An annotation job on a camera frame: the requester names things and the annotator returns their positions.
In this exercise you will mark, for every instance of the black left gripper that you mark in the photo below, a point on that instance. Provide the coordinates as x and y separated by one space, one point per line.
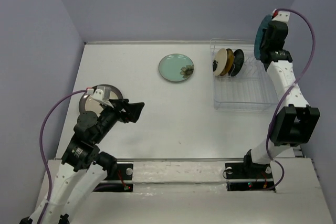
134 110

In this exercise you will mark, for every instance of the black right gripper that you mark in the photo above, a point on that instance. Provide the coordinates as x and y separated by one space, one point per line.
265 30

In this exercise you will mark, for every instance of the teal scalloped plate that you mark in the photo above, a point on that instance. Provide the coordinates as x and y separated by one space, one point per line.
259 36

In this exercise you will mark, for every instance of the black round plate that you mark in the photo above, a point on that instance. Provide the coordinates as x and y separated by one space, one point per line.
239 59

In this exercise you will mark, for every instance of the amber patterned plate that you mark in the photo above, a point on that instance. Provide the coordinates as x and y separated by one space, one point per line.
230 60

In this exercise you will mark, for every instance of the cream plate with black spot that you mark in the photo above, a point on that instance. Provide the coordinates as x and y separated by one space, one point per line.
219 62

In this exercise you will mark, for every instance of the light green flower plate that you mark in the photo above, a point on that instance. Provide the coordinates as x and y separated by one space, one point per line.
176 67

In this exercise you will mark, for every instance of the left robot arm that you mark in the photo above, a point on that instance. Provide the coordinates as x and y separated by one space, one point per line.
83 165

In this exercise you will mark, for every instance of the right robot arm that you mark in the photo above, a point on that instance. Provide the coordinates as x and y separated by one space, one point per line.
294 119

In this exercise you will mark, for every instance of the grey brown rimmed plate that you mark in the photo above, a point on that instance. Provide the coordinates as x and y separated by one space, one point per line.
86 102

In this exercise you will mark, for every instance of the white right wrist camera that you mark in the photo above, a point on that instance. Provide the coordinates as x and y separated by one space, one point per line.
281 16

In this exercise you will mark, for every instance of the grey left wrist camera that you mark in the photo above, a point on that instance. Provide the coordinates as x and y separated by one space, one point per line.
101 94

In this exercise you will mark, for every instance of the clear wire dish rack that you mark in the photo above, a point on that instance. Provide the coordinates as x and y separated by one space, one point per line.
251 89

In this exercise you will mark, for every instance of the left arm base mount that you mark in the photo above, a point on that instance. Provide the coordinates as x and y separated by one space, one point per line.
118 182

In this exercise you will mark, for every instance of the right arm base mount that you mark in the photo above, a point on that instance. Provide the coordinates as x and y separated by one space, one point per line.
239 177

